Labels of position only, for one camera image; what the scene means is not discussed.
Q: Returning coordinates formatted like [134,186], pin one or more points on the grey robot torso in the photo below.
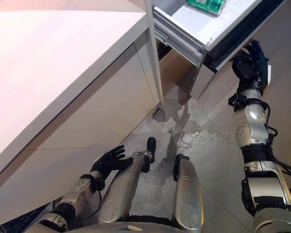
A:
[99,228]

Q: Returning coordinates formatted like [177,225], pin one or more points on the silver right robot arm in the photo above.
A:
[254,136]

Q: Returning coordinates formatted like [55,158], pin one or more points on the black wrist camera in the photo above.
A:
[236,100]
[99,184]

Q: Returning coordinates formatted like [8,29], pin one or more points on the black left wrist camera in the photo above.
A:
[99,184]

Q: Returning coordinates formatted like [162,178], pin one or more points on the silver left robot leg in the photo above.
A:
[123,189]

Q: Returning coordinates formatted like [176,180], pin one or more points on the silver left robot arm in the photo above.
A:
[72,194]

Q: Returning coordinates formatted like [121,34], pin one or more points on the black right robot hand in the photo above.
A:
[252,70]

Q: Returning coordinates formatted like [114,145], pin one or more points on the silver robot leg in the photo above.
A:
[188,194]
[123,189]

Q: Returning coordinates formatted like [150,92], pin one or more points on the silver right robot leg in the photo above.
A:
[188,194]

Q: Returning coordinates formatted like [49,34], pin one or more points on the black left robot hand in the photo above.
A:
[106,162]

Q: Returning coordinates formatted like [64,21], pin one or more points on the green drink can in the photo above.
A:
[206,6]

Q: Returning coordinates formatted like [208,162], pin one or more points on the tall white side panel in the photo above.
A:
[154,60]

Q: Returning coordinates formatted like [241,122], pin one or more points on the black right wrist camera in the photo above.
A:
[236,100]

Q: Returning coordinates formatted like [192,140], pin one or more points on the white fridge drawer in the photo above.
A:
[189,26]

